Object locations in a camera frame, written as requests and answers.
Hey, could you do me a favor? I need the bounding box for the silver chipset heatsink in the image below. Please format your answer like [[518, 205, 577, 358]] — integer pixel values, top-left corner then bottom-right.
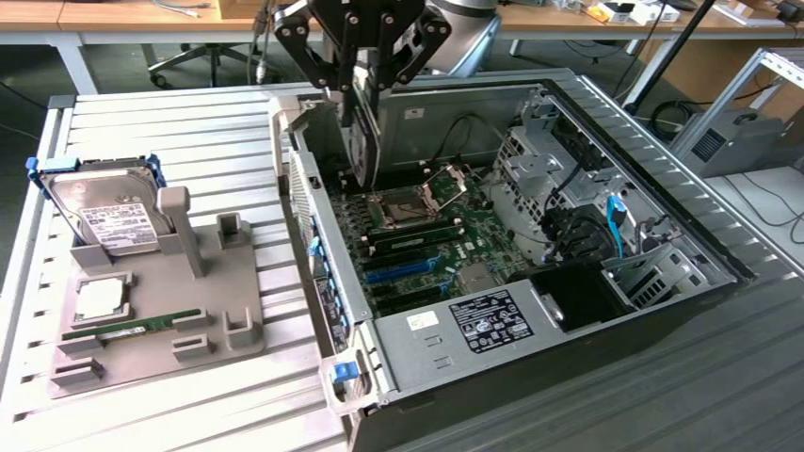
[[456, 262, 501, 293]]

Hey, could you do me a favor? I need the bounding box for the thin black cable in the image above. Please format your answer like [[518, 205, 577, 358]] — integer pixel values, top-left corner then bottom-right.
[[438, 115, 501, 164]]

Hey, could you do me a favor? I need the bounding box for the small white box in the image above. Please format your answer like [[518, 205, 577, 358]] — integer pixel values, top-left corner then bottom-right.
[[594, 1, 637, 24]]

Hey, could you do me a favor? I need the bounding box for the black slanted pole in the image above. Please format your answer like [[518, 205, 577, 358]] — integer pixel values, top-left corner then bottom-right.
[[620, 0, 717, 114]]

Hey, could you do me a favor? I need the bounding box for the gray power supply unit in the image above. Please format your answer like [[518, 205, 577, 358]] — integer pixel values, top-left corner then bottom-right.
[[369, 277, 554, 395]]

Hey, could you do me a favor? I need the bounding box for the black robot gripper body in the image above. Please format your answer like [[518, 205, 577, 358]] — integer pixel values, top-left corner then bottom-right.
[[306, 0, 428, 53]]

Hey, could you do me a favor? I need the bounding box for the open black PC case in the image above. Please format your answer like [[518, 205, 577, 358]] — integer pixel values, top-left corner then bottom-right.
[[269, 77, 754, 452]]

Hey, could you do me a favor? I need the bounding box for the silver CPU chip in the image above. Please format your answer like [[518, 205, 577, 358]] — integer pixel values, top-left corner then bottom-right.
[[73, 277, 130, 324]]

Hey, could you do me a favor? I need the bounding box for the green loose RAM stick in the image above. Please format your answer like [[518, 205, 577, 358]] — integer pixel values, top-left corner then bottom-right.
[[60, 308, 206, 343]]

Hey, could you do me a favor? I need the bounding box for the RAM slot bank with lever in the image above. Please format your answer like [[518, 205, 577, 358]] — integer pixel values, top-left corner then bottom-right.
[[336, 163, 362, 195]]

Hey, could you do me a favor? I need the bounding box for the blue expansion slot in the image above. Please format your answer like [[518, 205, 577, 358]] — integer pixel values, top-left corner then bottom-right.
[[361, 253, 442, 284]]

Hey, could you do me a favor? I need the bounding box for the black cable bundle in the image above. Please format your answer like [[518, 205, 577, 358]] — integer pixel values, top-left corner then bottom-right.
[[542, 206, 614, 263]]

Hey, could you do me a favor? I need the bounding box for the aluminium profile frame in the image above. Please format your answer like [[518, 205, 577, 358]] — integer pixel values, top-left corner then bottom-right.
[[664, 45, 804, 156]]

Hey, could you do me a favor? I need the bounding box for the long black expansion slot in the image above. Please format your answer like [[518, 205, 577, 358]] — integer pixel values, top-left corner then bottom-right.
[[369, 282, 454, 307], [376, 294, 464, 317]]

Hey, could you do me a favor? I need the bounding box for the CPU socket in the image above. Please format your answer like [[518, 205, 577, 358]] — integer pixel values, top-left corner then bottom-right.
[[369, 187, 434, 232]]

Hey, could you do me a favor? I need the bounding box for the hard disk in blue carrier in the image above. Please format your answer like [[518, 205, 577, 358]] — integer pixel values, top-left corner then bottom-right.
[[24, 157, 172, 258]]

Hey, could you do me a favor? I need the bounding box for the gray computer tower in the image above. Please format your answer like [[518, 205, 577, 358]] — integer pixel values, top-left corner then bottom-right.
[[668, 106, 804, 179]]

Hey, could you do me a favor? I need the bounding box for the RAM slot bank with stick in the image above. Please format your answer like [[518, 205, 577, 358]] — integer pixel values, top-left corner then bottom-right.
[[366, 223, 466, 258]]

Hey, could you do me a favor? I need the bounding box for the green motherboard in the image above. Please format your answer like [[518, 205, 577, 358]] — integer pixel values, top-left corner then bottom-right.
[[325, 162, 534, 321]]

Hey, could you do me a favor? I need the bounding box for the low-profile graphics card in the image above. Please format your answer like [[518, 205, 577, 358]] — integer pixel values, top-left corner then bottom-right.
[[341, 60, 385, 192]]

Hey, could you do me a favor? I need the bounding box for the perforated silver disk bay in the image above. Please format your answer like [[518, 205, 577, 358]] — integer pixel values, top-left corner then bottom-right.
[[598, 244, 698, 312]]

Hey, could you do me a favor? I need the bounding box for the wooden desk with clutter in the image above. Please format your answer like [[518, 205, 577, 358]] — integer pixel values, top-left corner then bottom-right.
[[494, 0, 804, 57]]

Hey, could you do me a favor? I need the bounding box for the gray office chair base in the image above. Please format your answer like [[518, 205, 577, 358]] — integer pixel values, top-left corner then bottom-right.
[[146, 41, 256, 89]]

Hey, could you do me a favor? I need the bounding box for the installed dark RAM stick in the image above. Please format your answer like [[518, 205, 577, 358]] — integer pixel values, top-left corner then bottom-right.
[[370, 224, 465, 253]]

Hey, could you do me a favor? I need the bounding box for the gray parts rack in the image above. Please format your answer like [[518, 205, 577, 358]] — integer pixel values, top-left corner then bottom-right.
[[48, 186, 269, 401]]

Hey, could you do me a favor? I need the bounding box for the blue flat data wire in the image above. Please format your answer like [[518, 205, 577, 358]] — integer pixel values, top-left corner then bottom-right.
[[604, 193, 630, 260]]

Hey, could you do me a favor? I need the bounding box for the hanging cable with plug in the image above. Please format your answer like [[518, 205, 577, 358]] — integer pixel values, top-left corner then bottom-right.
[[252, 0, 272, 85]]

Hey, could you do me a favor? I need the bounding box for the metal socket cover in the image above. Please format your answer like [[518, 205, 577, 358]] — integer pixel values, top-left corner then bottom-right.
[[421, 165, 470, 214]]

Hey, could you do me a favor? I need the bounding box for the silver metal disk bay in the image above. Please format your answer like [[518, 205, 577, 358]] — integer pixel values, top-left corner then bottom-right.
[[492, 121, 570, 265]]

